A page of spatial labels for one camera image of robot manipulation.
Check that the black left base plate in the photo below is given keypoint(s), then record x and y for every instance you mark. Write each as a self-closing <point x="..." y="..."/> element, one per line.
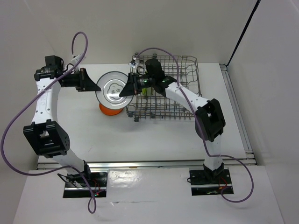
<point x="74" y="189"/>

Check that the grey wire dish rack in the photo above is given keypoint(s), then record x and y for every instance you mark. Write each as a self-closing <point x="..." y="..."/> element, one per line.
<point x="154" y="105"/>

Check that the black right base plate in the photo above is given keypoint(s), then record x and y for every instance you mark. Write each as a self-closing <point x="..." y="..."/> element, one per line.
<point x="201" y="186"/>

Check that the aluminium right side rail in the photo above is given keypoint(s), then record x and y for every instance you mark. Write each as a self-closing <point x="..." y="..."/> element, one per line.
<point x="250" y="157"/>

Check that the orange plate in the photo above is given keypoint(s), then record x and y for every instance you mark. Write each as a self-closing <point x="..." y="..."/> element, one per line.
<point x="109" y="112"/>

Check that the black corner pole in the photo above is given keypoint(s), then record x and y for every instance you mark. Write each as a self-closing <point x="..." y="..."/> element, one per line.
<point x="256" y="5"/>

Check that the aluminium front rail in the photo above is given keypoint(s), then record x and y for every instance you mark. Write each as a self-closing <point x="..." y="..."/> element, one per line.
<point x="148" y="164"/>

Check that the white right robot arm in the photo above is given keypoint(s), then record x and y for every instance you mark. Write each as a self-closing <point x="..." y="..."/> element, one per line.
<point x="209" y="118"/>

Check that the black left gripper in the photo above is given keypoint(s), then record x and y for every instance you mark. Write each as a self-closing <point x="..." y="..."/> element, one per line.
<point x="85" y="83"/>

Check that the aluminium rail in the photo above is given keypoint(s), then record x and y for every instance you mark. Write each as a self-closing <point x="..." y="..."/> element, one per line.
<point x="148" y="164"/>
<point x="250" y="157"/>

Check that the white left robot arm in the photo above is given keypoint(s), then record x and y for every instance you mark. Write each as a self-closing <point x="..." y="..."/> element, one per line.
<point x="44" y="134"/>

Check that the white plate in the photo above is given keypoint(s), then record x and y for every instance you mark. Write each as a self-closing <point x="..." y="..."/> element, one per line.
<point x="111" y="84"/>

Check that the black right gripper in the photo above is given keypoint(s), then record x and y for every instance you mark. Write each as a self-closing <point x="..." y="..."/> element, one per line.
<point x="129" y="89"/>

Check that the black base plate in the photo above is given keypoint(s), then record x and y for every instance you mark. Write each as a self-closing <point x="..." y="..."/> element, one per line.
<point x="201" y="186"/>
<point x="74" y="189"/>

